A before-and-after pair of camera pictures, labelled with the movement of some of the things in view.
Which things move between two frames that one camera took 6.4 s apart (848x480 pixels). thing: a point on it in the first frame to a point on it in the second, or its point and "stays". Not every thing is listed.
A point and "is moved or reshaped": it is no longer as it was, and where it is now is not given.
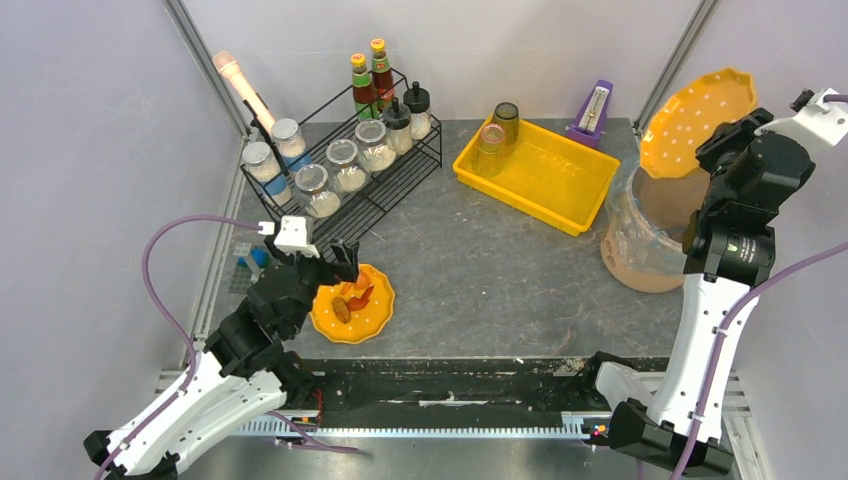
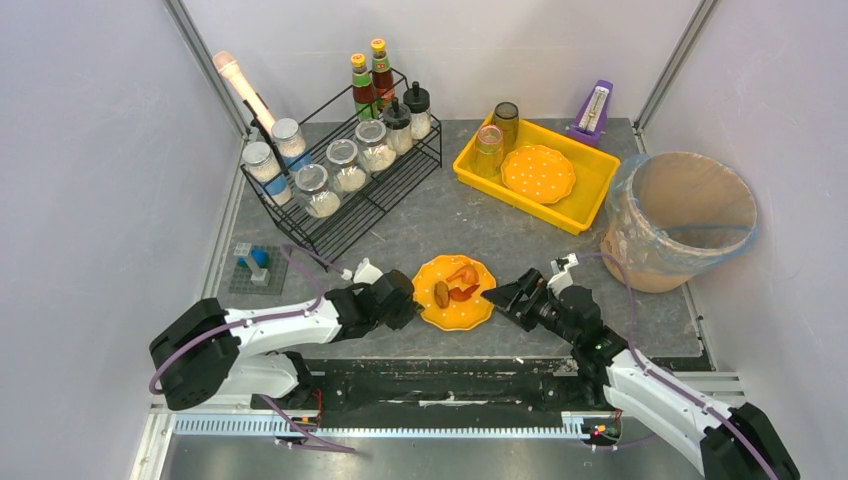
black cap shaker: (416, 102) stays
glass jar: (378, 153) stays
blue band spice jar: (262, 164) stays
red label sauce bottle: (383, 83) stays
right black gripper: (722, 147) to (528, 298)
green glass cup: (488, 165) stays
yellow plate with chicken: (365, 323) is moved or reshaped
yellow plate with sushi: (676, 131) to (540, 174)
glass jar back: (318, 196) stays
